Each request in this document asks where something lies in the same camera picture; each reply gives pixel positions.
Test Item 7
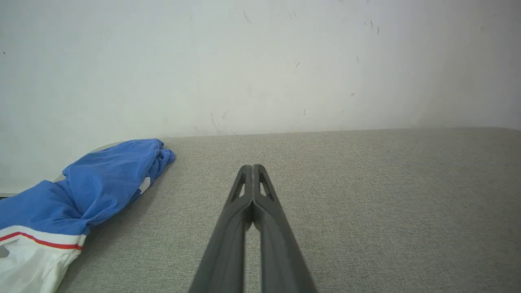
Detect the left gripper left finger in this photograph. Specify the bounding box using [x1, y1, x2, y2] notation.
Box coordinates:
[188, 164, 254, 293]

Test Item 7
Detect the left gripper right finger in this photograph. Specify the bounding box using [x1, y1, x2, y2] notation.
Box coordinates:
[254, 164, 318, 293]

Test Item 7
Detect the grey fabric sofa seat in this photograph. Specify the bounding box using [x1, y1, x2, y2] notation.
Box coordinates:
[53, 127, 521, 293]

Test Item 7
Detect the blue and white jersey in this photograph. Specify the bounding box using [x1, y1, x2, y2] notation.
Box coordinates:
[0, 138, 176, 293]

